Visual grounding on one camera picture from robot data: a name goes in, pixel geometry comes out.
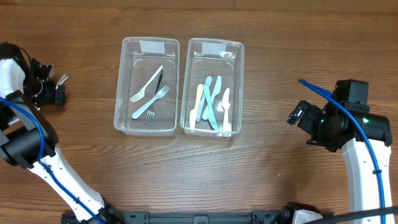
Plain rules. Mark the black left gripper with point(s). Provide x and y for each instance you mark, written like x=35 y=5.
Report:
x=50 y=92

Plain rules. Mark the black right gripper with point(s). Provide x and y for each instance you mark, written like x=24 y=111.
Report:
x=310 y=120

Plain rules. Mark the white plastic fork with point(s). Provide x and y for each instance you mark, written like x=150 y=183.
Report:
x=141 y=93
x=160 y=94

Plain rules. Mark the white plastic knife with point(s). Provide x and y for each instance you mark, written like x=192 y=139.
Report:
x=216 y=91
x=225 y=104

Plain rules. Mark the teal plastic knife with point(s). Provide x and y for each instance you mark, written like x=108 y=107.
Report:
x=209 y=101

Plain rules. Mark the light blue plastic knife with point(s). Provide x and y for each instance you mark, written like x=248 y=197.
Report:
x=208 y=82

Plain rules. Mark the cream yellow plastic knife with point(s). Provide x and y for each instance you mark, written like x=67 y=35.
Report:
x=194 y=111

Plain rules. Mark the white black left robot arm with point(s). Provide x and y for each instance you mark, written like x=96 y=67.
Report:
x=29 y=140

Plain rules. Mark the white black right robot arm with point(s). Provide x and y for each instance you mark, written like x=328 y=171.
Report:
x=345 y=123

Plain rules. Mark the left clear plastic container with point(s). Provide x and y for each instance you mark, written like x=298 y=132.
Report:
x=147 y=91

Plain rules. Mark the clear plastic container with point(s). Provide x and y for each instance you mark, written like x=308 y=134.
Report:
x=147 y=91
x=213 y=57

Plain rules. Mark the right clear plastic container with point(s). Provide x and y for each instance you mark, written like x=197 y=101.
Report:
x=213 y=57

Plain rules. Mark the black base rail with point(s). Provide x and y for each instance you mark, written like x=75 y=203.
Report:
x=256 y=216

